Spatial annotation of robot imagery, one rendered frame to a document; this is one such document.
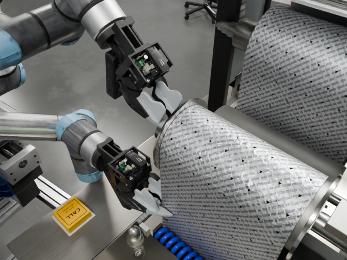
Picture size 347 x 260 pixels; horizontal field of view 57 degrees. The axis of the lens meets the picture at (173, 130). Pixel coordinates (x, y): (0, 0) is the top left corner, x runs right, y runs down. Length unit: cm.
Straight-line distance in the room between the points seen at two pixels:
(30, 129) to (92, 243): 34
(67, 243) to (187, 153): 48
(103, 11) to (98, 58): 266
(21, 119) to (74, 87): 200
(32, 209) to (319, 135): 152
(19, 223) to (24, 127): 98
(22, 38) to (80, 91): 222
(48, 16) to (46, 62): 266
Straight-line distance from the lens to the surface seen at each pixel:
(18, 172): 132
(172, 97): 60
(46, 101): 282
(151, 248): 70
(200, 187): 51
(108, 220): 89
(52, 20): 67
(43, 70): 322
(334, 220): 48
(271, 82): 63
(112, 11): 60
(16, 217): 186
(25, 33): 65
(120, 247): 71
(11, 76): 128
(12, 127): 92
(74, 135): 77
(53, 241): 90
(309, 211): 46
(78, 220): 88
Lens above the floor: 166
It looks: 44 degrees down
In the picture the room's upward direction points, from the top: straight up
